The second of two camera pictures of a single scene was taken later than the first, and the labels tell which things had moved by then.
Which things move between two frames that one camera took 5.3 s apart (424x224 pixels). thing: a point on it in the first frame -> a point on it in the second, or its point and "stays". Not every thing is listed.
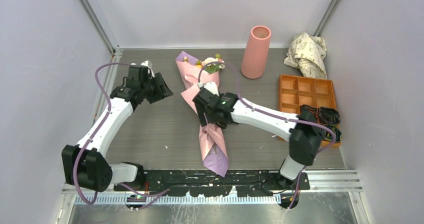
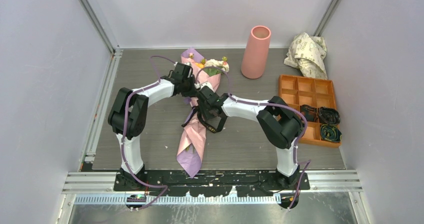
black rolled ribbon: (329, 116) stays
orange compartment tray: (295, 91) stays
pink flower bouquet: (194, 75) -> (199, 71)
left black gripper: (163, 90) -> (191, 78)
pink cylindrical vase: (255, 52) stays
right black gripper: (202, 116) stays
